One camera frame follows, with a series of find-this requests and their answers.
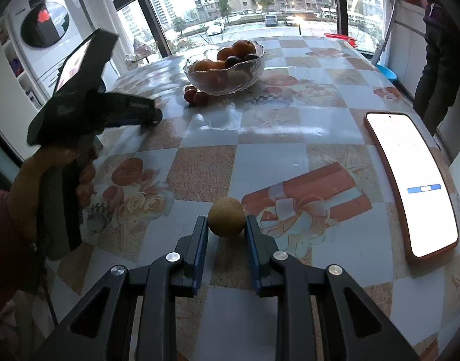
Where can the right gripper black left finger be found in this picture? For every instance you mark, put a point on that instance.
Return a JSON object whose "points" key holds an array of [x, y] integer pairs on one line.
{"points": [[99, 327]]}

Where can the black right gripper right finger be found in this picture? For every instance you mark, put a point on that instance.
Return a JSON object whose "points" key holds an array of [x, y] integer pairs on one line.
{"points": [[320, 308]]}

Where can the small green fruit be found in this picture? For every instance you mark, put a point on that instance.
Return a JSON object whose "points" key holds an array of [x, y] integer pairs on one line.
{"points": [[226, 217]]}

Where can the gloved left hand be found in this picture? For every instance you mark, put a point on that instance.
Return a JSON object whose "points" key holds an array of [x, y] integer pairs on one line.
{"points": [[23, 197]]}

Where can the lower washing machine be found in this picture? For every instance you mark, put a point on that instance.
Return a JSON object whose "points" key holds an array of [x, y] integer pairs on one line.
{"points": [[47, 32]]}

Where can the two red tomatoes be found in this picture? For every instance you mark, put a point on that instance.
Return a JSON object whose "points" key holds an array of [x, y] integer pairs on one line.
{"points": [[195, 97]]}

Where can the smartphone in orange case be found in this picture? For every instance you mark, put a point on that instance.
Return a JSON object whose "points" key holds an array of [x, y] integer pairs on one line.
{"points": [[424, 206]]}

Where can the clear glass fruit bowl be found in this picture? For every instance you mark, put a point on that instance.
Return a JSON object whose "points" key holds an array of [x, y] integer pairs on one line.
{"points": [[216, 77]]}

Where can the blue round stool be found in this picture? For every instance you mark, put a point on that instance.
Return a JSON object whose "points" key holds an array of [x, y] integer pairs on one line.
{"points": [[388, 73]]}

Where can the person in dark clothes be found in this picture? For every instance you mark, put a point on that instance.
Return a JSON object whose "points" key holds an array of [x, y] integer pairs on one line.
{"points": [[440, 80]]}

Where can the red flat dish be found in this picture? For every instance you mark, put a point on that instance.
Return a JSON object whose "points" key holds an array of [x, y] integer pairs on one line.
{"points": [[348, 39]]}

